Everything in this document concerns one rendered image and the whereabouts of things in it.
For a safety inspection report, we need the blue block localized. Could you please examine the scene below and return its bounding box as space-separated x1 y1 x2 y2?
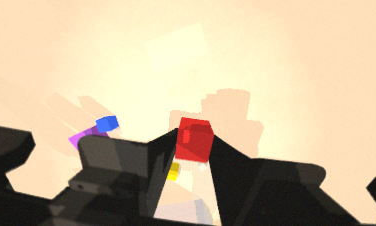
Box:
96 115 119 133

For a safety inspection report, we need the yellow block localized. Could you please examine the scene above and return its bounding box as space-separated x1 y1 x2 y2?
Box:
167 162 179 181

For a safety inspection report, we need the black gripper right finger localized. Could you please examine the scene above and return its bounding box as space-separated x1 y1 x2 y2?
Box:
208 134 327 226

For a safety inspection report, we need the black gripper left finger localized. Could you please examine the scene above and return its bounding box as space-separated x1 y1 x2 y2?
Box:
77 128 178 217

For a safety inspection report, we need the purple cube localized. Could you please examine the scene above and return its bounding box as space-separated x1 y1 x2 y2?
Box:
68 125 109 150

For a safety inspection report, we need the red block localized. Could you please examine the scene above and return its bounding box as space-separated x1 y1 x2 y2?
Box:
175 117 214 164

